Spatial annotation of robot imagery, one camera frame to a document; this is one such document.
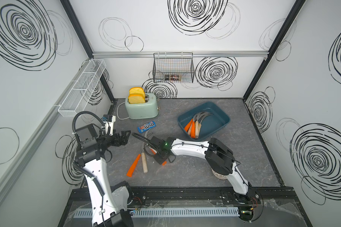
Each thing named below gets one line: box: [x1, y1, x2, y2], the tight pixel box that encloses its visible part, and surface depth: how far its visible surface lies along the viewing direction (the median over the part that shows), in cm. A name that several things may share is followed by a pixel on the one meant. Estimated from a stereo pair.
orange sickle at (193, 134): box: [190, 111, 210, 139], surface depth 98 cm
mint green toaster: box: [125, 92, 161, 120], surface depth 102 cm
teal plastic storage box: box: [198, 101, 231, 142], surface depth 107 cm
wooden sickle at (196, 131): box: [194, 112, 212, 139], surface depth 101 cm
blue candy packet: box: [137, 121, 157, 134], surface depth 104 cm
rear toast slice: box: [129, 87, 146, 96], surface depth 98 cm
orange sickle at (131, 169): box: [126, 153, 142, 178], surface depth 86 cm
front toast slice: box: [127, 93, 146, 105], surface depth 98 cm
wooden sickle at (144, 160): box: [141, 141, 149, 174], surface depth 85 cm
